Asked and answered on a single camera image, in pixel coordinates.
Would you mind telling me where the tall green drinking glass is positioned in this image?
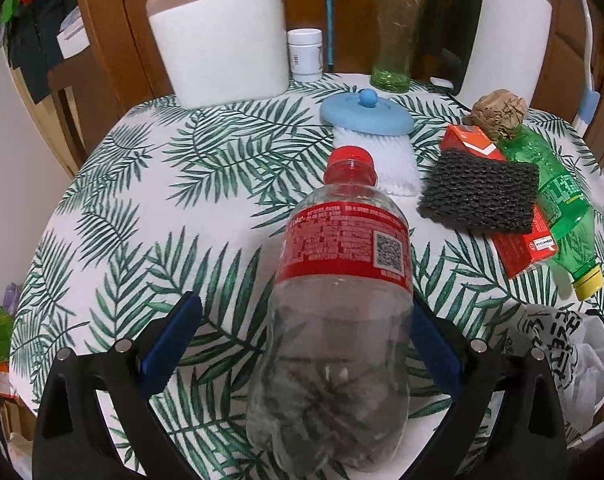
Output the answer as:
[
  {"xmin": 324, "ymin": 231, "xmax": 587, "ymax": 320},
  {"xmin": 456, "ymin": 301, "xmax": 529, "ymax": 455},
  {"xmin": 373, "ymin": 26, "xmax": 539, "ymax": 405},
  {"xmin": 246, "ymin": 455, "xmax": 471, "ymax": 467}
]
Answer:
[{"xmin": 369, "ymin": 0, "xmax": 431, "ymax": 94}]

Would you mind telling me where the leaf print tablecloth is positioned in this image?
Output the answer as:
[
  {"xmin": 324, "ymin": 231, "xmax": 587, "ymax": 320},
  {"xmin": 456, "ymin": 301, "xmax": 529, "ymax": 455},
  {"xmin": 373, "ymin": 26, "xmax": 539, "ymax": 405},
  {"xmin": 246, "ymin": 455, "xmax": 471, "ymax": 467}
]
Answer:
[{"xmin": 9, "ymin": 72, "xmax": 604, "ymax": 480}]

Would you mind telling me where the green plastic bottle yellow cap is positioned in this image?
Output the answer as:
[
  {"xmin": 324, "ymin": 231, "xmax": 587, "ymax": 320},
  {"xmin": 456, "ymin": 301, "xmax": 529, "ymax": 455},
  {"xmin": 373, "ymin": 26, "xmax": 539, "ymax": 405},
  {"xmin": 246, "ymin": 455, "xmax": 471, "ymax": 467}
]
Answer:
[{"xmin": 497, "ymin": 122, "xmax": 604, "ymax": 302}]

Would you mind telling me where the brown paper ball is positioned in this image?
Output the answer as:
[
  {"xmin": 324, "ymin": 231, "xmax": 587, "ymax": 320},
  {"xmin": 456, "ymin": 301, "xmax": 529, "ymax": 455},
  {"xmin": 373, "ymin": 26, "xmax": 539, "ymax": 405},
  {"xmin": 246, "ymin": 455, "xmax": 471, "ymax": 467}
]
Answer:
[{"xmin": 463, "ymin": 90, "xmax": 530, "ymax": 142}]

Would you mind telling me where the thin blue pole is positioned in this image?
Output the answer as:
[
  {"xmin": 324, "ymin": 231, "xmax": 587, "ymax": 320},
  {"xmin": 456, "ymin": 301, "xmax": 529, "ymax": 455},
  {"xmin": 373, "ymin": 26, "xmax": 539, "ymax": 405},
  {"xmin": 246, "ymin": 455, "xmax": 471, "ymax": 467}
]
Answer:
[{"xmin": 323, "ymin": 0, "xmax": 336, "ymax": 74}]

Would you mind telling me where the white kettle with black handle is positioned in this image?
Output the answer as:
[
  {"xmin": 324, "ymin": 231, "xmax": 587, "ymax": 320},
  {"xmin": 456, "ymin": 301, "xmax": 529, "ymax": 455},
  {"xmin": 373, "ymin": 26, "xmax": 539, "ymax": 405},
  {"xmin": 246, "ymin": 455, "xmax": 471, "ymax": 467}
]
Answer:
[{"xmin": 429, "ymin": 0, "xmax": 554, "ymax": 111}]

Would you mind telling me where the clear bottle with red label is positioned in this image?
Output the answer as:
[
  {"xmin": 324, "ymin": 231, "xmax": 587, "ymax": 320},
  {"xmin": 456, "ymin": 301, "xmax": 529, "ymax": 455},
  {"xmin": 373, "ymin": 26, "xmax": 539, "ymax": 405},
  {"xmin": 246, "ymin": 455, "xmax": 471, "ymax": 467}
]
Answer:
[{"xmin": 246, "ymin": 145, "xmax": 416, "ymax": 478}]

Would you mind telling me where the dark mesh scouring pad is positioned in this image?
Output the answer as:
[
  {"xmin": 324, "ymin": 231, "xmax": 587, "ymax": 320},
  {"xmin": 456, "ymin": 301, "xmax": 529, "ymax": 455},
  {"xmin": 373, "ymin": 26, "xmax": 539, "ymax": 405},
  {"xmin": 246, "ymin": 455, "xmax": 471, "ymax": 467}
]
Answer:
[{"xmin": 416, "ymin": 150, "xmax": 541, "ymax": 235}]

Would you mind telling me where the white and blue handle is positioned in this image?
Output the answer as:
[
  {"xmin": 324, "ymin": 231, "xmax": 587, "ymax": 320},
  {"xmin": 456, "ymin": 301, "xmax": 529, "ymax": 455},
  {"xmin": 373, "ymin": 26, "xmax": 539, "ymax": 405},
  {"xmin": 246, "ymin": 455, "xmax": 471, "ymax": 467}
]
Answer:
[{"xmin": 572, "ymin": 0, "xmax": 601, "ymax": 134}]

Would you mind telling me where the blue-capped white dish brush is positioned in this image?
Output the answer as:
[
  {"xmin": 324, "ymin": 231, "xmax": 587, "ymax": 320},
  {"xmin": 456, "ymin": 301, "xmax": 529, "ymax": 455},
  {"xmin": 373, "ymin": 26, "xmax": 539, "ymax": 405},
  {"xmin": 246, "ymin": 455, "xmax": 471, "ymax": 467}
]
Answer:
[{"xmin": 320, "ymin": 88, "xmax": 422, "ymax": 198}]

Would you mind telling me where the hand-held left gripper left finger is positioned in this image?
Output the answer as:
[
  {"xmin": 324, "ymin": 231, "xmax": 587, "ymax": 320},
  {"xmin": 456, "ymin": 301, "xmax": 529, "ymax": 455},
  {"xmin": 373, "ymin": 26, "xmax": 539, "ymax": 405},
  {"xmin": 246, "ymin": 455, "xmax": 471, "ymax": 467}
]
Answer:
[{"xmin": 32, "ymin": 292, "xmax": 203, "ymax": 480}]

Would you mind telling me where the white plastic bag black print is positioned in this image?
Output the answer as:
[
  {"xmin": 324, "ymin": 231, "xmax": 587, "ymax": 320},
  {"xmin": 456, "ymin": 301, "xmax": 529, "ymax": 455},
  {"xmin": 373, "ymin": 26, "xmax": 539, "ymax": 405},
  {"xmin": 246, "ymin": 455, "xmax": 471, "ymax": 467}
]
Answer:
[{"xmin": 512, "ymin": 304, "xmax": 604, "ymax": 448}]

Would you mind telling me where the small white pill bottle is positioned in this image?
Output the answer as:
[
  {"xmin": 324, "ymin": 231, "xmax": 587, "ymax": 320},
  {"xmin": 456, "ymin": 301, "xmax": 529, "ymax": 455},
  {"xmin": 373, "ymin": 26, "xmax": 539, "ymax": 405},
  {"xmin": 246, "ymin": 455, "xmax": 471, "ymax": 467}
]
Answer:
[{"xmin": 287, "ymin": 28, "xmax": 325, "ymax": 82}]

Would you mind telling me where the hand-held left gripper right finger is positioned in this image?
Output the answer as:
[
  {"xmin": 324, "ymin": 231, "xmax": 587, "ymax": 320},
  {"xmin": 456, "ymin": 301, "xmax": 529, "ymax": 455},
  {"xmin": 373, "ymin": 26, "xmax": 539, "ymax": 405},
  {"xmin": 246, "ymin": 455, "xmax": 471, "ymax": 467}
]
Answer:
[{"xmin": 407, "ymin": 292, "xmax": 571, "ymax": 480}]

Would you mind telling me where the red carton box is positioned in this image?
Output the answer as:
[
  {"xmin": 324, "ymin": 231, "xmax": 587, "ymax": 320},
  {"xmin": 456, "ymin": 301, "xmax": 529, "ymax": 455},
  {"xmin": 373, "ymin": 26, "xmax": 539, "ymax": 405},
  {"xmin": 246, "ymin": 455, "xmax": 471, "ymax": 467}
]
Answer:
[{"xmin": 439, "ymin": 125, "xmax": 558, "ymax": 280}]

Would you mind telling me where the white ceramic container brown top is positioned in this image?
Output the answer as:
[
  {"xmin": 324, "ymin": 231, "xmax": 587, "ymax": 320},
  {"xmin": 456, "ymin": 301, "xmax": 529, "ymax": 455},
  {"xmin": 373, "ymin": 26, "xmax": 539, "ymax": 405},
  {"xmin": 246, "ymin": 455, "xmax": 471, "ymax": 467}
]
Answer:
[{"xmin": 146, "ymin": 0, "xmax": 289, "ymax": 109}]

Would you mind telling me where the dark cloth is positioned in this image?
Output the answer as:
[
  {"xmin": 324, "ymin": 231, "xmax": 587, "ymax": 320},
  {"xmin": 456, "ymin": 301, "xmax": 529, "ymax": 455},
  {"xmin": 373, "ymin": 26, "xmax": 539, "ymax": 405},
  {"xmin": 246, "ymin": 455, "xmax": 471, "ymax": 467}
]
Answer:
[{"xmin": 6, "ymin": 0, "xmax": 85, "ymax": 102}]

